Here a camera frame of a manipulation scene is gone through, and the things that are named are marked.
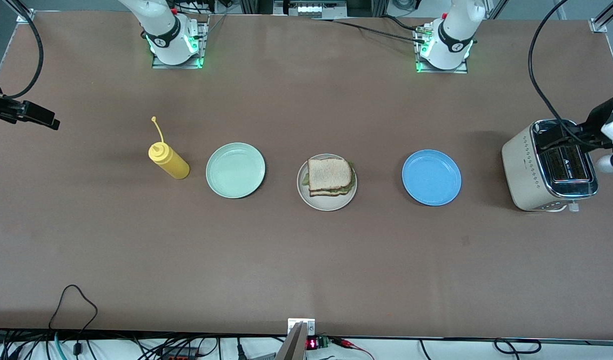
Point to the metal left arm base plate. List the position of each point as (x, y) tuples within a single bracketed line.
[(441, 71)]

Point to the blue plate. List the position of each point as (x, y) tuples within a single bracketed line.
[(431, 177)]

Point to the yellow squeeze bottle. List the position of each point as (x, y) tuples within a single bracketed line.
[(171, 162)]

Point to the beige plate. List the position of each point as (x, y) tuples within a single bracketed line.
[(327, 202)]

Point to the red black clip leads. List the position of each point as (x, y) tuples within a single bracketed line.
[(346, 342)]

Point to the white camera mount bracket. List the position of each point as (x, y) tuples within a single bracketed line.
[(309, 327)]

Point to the brown-crust bread slice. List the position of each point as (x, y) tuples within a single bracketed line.
[(329, 174), (319, 193)]

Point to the red digit display module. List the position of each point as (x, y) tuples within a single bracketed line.
[(312, 344)]

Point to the aluminium corner bracket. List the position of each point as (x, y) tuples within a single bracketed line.
[(599, 25), (24, 15)]

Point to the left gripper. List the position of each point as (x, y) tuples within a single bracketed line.
[(597, 120)]

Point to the green lettuce leaf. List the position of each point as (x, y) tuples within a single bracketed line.
[(353, 180)]

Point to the grey aluminium camera post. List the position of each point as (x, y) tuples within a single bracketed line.
[(292, 347)]

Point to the beige toaster chrome top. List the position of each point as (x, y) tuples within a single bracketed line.
[(524, 175)]

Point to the pale green plate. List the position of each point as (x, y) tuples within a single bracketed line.
[(235, 170)]

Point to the grey equipment box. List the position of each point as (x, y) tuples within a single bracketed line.
[(311, 9)]

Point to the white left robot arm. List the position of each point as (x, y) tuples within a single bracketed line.
[(454, 30)]

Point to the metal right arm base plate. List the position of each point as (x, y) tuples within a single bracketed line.
[(179, 66)]

